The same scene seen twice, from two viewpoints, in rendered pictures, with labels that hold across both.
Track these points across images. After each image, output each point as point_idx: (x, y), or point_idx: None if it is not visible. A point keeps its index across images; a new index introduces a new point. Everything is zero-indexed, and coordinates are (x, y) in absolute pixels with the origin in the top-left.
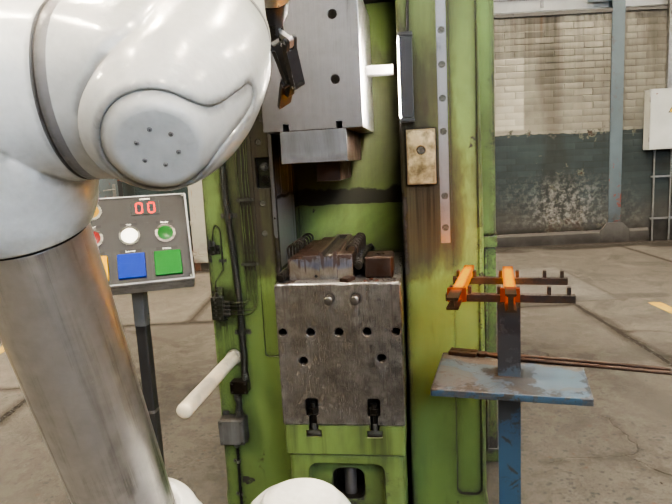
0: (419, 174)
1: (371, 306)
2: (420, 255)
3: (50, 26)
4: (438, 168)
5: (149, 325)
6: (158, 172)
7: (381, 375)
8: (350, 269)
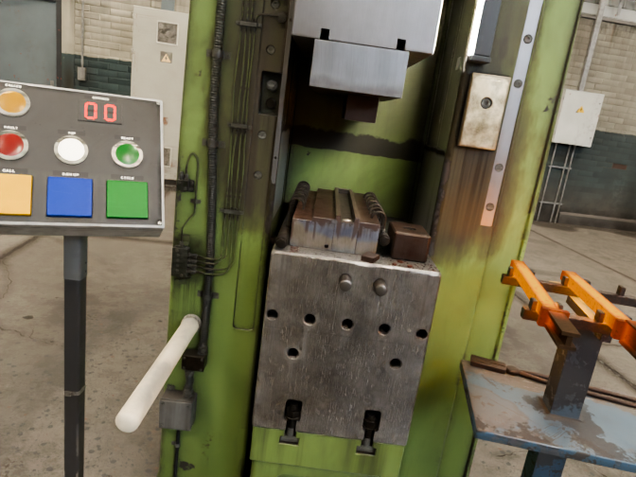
0: (477, 134)
1: (397, 298)
2: (451, 236)
3: None
4: (500, 131)
5: (85, 278)
6: None
7: (390, 384)
8: (373, 244)
